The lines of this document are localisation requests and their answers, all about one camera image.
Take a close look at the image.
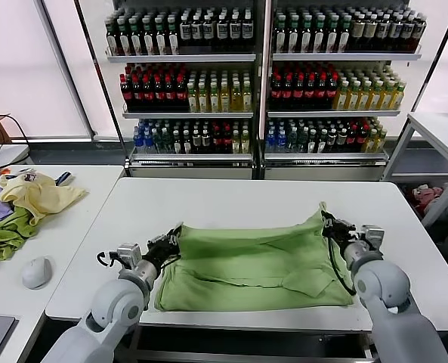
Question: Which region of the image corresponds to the beige label dark bottle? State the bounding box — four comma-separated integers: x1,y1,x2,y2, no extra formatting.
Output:
363,14,377,52
351,14,365,52

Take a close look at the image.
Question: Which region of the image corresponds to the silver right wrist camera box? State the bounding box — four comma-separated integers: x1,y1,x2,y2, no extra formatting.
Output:
359,225,385,253

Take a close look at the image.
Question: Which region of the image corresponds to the thin black metal pole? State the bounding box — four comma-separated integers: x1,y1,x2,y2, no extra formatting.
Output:
406,0,448,114
73,0,130,170

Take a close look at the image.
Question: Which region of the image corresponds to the dark bottle white label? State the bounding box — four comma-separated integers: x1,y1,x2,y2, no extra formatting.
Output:
388,14,402,53
376,14,390,53
413,14,427,53
401,14,414,53

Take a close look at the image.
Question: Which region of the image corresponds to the pale yellow garment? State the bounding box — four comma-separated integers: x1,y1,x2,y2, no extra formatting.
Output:
0,172,88,227

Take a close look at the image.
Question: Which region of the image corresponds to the pink clothes pile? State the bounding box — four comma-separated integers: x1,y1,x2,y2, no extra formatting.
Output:
412,184,446,213

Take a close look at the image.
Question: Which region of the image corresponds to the red cap cola bottle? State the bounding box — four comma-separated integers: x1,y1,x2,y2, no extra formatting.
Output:
281,74,294,110
270,74,283,110
153,74,165,111
326,74,338,110
304,74,317,110
142,74,155,111
119,74,132,111
175,74,187,111
315,74,327,110
165,74,177,111
292,74,305,110
131,74,144,111

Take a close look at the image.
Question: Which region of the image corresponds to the black background cable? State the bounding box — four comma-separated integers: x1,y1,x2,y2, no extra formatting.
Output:
4,114,31,147

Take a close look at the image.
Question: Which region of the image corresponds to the crumpled green garment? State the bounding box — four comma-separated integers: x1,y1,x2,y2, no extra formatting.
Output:
0,206,39,262

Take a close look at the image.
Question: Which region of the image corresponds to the white cap black tea bottle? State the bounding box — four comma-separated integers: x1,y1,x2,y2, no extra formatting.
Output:
180,11,193,47
216,11,229,47
241,10,255,47
229,11,242,47
202,11,215,47
191,11,203,47

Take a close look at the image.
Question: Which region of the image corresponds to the grey white computer mouse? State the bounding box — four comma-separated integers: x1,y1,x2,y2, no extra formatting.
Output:
22,256,54,291

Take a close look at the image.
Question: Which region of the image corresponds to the grey window frame bar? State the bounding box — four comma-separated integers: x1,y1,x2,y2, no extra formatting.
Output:
33,0,97,139

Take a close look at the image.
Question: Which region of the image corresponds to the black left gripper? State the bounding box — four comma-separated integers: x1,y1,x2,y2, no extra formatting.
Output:
147,223,184,271

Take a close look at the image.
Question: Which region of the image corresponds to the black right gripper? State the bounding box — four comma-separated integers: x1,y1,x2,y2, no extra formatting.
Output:
320,210,360,250

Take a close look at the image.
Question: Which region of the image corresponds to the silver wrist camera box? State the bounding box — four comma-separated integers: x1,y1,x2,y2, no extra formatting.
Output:
116,244,142,271
359,225,385,253

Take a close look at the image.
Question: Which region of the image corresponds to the metal drinks shelf unit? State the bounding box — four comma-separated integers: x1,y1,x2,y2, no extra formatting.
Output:
259,0,428,182
104,0,261,181

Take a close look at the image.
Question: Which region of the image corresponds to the green cap dark juice bottle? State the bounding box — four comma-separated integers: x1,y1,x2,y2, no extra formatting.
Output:
287,17,300,54
107,18,119,57
313,17,326,54
274,17,287,54
118,18,131,57
142,18,156,57
338,17,351,54
167,17,181,57
130,18,143,57
300,17,313,54
154,17,168,57
326,17,338,54

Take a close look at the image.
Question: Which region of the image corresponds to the light green t-shirt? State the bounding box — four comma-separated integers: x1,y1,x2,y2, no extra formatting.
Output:
154,201,357,313

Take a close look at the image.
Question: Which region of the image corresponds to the white metal frame table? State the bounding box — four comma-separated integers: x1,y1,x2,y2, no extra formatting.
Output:
382,112,448,228

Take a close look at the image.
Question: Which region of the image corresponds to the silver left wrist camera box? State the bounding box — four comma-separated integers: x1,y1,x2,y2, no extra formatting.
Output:
116,244,142,271

